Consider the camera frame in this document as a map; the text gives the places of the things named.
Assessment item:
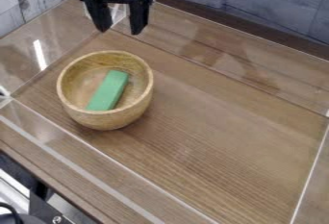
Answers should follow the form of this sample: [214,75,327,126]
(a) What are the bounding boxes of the clear acrylic corner bracket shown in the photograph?
[82,0,127,27]

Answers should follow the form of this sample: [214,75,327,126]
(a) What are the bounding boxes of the clear acrylic enclosure walls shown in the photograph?
[0,0,329,224]

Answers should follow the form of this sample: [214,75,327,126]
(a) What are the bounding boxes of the round wooden bowl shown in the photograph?
[56,50,154,131]

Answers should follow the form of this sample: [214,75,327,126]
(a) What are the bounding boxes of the green rectangular block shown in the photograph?
[86,70,129,112]

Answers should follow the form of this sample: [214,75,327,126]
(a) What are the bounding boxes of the black cable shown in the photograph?
[0,202,24,224]

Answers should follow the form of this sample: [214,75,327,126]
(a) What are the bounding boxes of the black metal table bracket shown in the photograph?
[28,182,65,224]

